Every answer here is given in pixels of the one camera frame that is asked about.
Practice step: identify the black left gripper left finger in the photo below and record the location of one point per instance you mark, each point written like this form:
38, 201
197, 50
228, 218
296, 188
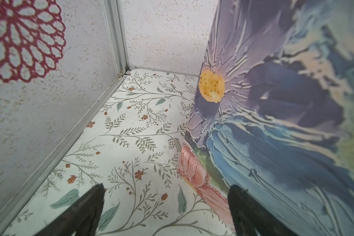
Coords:
80, 219

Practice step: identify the floral paper bag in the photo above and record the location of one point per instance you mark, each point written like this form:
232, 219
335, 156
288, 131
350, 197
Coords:
274, 114

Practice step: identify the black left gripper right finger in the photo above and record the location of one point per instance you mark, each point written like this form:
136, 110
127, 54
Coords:
251, 218

